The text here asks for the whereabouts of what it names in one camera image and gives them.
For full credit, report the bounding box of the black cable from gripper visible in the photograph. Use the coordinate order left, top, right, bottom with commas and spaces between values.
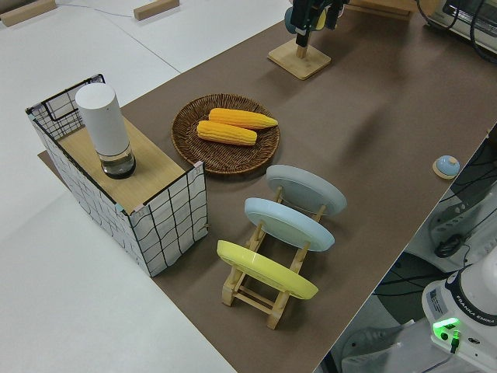
414, 0, 465, 31

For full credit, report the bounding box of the wooden mug tree stand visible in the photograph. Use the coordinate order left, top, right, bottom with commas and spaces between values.
266, 33, 332, 82

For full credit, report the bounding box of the brown table mat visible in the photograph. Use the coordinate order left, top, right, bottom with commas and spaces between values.
36, 0, 497, 373

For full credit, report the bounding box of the light blue plate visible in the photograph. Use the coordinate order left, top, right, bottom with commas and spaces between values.
243, 197, 336, 253

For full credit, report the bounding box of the dark teal mug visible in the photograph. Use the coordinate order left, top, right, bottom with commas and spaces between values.
283, 6, 328, 33

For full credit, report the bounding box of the yellow corn cob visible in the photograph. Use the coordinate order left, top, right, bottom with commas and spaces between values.
196, 120, 258, 147
208, 108, 280, 131

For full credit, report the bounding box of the light wooden cabinet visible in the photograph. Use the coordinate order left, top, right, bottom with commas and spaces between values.
347, 0, 415, 17

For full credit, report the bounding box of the brown wicker basket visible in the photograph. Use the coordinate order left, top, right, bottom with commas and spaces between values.
171, 92, 281, 176

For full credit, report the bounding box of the wire grid rack wooden shelf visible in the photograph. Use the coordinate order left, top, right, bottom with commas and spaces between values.
25, 72, 209, 277

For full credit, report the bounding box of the grey plate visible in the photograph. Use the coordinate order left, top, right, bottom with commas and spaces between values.
265, 164, 348, 223

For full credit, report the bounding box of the wooden plate rack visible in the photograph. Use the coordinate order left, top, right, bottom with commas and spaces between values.
221, 185, 328, 330

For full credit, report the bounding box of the white cylinder clear base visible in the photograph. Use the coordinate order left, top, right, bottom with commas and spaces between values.
75, 84, 137, 180

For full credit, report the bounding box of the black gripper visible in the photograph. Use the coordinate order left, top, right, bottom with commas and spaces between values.
291, 0, 348, 47

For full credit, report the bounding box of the yellow plate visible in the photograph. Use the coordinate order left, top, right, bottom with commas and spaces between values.
216, 239, 320, 300

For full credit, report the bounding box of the blue call bell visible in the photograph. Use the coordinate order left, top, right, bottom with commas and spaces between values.
432, 154, 461, 180

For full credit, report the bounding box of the light wooden block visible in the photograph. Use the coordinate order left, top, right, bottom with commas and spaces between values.
0, 0, 57, 27
133, 0, 181, 21

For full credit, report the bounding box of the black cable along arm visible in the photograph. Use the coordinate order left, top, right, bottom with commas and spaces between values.
468, 0, 497, 65

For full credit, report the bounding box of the white toaster oven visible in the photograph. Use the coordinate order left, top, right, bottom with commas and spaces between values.
422, 0, 497, 54

